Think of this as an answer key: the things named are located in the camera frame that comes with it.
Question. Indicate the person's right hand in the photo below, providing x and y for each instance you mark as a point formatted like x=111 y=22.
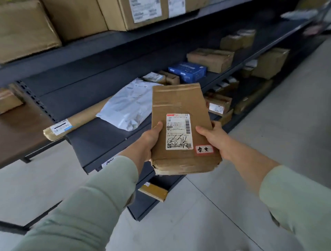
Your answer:
x=217 y=141

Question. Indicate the person's left hand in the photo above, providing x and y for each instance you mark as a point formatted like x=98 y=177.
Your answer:
x=147 y=144

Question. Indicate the person's right thumb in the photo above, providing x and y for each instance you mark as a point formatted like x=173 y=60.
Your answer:
x=204 y=131

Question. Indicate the person's left thumb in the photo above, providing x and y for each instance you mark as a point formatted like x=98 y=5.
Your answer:
x=156 y=128

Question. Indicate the brown cardboard parcel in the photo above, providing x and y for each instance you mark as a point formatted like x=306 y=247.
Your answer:
x=181 y=129

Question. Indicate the person's right forearm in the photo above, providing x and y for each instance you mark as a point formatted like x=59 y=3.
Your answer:
x=279 y=196

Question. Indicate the person's left forearm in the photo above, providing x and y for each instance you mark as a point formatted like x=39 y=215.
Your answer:
x=85 y=204

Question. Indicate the cardboard box with white label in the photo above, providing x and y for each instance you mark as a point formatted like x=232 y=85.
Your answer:
x=218 y=104

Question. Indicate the white plastic mailer bag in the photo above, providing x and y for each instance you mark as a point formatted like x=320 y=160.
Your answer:
x=129 y=106

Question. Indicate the small labelled cardboard box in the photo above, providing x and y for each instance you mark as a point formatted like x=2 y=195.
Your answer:
x=155 y=77

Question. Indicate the small dark cardboard box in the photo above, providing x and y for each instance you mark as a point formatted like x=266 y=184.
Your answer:
x=170 y=77

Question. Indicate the white shelf label tag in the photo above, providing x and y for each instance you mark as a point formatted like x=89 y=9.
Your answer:
x=108 y=161

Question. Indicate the long flat cardboard box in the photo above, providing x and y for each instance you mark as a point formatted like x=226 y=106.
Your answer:
x=254 y=97

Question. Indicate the thin yellow cardboard parcel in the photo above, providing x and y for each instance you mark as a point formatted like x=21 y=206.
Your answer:
x=153 y=191

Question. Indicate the blue printed box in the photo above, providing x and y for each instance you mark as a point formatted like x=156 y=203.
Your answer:
x=188 y=69

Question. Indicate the dark grey metal shelving unit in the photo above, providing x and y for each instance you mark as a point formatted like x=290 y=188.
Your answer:
x=165 y=64

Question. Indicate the taped cardboard box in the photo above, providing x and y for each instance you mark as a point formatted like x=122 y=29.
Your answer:
x=210 y=59

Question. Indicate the long brown paper tube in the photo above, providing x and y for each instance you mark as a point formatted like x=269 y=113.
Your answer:
x=75 y=119

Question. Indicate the small blurry cardboard box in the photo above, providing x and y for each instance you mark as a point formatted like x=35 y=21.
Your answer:
x=247 y=37
x=231 y=42

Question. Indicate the medium cardboard box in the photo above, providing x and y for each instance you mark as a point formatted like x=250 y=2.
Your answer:
x=270 y=63

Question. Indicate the large labelled cardboard box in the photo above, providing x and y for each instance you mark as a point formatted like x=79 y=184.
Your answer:
x=134 y=13

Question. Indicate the cardboard box with wide label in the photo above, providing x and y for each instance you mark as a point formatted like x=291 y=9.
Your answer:
x=186 y=6

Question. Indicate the large tall cardboard box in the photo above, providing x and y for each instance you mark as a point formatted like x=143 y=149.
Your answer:
x=75 y=18

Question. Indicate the brown wooden table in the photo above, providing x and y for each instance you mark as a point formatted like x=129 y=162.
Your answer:
x=18 y=131

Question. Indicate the small cardboard box on table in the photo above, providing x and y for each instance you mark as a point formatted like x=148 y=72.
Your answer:
x=9 y=99

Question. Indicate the white plastic parcel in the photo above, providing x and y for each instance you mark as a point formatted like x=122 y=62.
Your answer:
x=297 y=14

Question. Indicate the large plain cardboard box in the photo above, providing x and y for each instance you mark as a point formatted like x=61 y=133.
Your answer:
x=25 y=28

